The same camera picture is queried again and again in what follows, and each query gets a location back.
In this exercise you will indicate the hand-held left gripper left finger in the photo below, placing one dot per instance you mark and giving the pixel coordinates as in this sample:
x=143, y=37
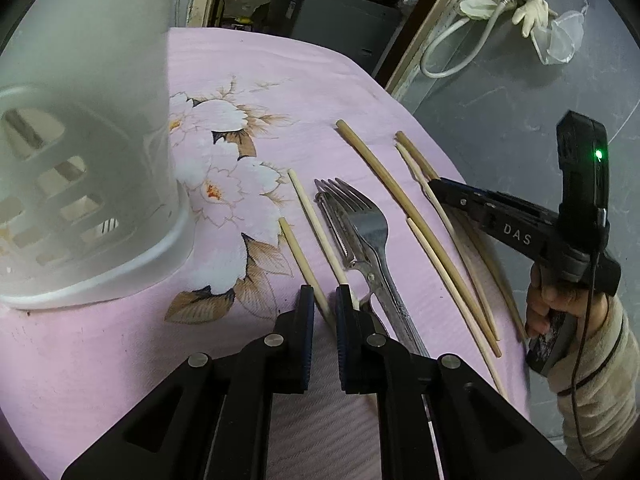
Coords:
x=306, y=320

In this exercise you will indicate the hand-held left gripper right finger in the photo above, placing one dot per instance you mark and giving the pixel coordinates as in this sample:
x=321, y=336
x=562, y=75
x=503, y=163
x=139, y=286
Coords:
x=345, y=330

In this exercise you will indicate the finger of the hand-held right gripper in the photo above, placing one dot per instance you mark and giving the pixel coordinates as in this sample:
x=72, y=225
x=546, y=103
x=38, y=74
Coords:
x=457, y=200

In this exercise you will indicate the wooden chopstick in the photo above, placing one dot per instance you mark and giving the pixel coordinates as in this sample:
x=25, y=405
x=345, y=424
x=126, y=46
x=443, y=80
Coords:
x=296, y=250
x=416, y=171
x=400, y=200
x=315, y=220
x=415, y=155
x=440, y=275

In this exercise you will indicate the metal fork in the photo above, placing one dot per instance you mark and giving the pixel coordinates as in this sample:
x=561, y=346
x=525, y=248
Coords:
x=372, y=230

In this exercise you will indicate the metal peeler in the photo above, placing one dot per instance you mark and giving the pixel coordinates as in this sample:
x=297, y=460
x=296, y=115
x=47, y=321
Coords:
x=340, y=232

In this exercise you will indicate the white plastic utensil basket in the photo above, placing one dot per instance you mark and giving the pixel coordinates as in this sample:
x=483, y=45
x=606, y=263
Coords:
x=100, y=160

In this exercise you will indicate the person's right forearm beige sleeve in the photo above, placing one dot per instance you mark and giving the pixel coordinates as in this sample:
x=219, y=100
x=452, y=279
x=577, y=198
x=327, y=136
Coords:
x=605, y=385

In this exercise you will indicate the person's right hand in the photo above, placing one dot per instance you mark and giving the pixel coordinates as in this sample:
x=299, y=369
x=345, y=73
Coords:
x=537, y=305

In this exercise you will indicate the clear plastic bag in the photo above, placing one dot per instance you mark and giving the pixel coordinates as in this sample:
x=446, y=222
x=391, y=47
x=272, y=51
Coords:
x=562, y=35

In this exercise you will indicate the pale rubber gloves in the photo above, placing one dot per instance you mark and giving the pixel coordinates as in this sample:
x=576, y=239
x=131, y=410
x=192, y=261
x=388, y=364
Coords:
x=530, y=7

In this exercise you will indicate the dark grey cabinet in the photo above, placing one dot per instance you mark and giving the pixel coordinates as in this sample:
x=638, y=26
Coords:
x=340, y=20

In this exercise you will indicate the wooden door frame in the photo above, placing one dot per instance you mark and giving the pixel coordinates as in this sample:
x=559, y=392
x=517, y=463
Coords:
x=430, y=25

